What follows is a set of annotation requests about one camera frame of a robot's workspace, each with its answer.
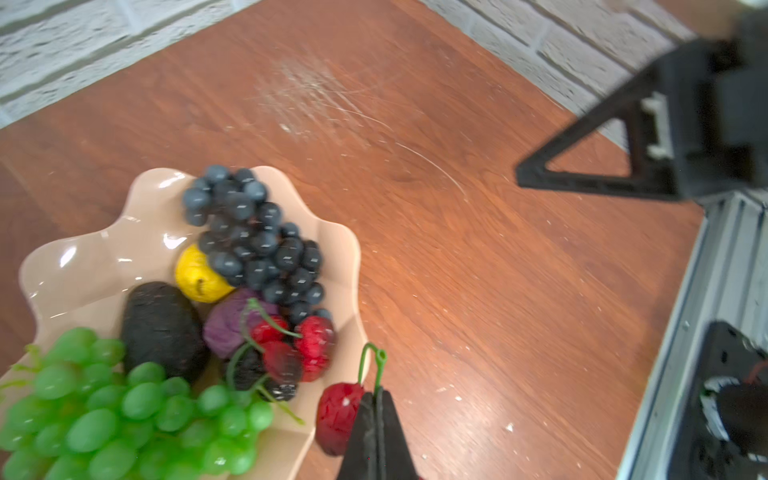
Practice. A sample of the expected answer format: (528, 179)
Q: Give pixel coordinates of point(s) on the pink wavy fruit bowl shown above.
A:
(84, 281)

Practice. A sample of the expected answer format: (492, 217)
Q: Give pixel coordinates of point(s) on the black avocado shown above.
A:
(161, 325)

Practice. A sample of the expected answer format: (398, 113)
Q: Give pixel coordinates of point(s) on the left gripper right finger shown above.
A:
(393, 458)

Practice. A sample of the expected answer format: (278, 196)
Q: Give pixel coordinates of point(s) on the purple plum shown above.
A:
(221, 329)

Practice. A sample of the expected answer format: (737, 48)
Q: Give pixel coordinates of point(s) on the green grape bunch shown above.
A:
(83, 418)

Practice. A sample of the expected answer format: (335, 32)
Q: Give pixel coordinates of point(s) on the dark blue grape bunch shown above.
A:
(248, 241)

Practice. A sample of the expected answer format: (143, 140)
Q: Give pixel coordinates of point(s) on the aluminium mounting rail frame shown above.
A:
(725, 280)

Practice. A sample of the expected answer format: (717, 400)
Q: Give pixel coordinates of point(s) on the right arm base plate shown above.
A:
(723, 432)

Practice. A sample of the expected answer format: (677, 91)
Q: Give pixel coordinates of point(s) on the yellow lemon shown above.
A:
(197, 280)

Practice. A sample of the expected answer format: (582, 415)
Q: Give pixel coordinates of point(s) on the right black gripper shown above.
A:
(691, 125)

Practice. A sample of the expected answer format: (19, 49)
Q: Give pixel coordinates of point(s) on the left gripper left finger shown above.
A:
(360, 461)

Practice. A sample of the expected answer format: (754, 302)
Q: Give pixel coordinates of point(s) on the red cherry pair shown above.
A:
(281, 361)
(316, 346)
(340, 402)

